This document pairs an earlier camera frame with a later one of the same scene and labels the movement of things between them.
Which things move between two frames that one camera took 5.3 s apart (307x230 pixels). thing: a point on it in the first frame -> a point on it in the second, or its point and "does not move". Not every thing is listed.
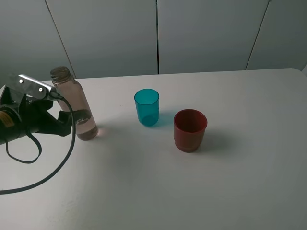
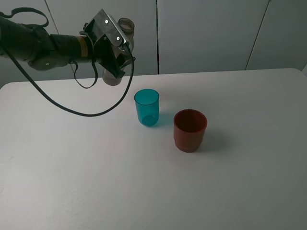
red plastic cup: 189,126 does not move
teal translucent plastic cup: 147,103 does not move
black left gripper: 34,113 -> 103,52
